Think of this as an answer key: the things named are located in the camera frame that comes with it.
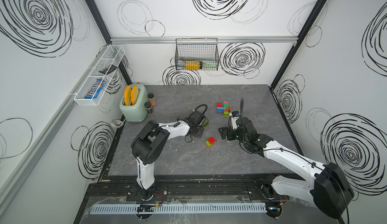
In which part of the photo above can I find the small red lego brick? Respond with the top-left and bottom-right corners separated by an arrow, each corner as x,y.
208,137 -> 215,144

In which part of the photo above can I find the blue lego brick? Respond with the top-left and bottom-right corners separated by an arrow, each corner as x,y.
217,107 -> 226,112

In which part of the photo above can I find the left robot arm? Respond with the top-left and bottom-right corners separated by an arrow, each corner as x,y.
131,110 -> 208,193

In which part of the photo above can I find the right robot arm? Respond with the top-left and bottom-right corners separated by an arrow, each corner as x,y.
218,112 -> 354,221

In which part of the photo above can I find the dark pepper jar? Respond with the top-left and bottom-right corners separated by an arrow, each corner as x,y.
144,102 -> 153,115

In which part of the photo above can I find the yellow item in basket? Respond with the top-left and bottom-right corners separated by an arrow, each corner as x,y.
185,61 -> 202,70

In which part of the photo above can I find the yellow toast slice right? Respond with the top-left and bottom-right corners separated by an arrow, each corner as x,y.
131,85 -> 140,106

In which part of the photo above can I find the yellow toast slice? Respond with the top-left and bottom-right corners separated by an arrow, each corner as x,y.
124,85 -> 132,106
131,85 -> 140,106

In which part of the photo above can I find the yellow toast slice left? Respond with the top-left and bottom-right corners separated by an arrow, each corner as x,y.
124,85 -> 132,106

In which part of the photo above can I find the black remote control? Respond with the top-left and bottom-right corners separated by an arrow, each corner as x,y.
99,65 -> 117,75

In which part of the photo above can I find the blue candy packet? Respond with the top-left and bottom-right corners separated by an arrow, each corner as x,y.
84,79 -> 106,99

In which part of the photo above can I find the black wire wall basket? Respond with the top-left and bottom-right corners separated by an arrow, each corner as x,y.
174,37 -> 220,71

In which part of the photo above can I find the white wire wall shelf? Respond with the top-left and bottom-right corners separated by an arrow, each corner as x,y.
74,44 -> 125,107

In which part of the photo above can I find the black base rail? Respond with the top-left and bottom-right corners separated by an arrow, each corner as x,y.
85,174 -> 291,201

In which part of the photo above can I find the white slotted cable duct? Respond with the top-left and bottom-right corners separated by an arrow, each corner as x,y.
90,202 -> 267,215

